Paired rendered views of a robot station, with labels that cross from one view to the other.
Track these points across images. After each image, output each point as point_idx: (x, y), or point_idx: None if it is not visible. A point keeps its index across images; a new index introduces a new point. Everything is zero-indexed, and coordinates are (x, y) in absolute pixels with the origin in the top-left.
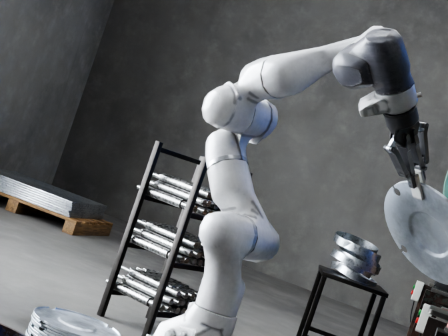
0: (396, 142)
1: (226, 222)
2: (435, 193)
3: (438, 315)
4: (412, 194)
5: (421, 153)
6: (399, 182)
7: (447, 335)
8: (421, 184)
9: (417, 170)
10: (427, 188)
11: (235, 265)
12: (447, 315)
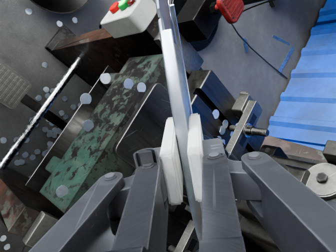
0: None
1: None
2: (192, 219)
3: (121, 158)
4: (165, 123)
5: (264, 209)
6: (168, 54)
7: (199, 30)
8: (185, 174)
9: (197, 179)
10: (187, 196)
11: None
12: (132, 164)
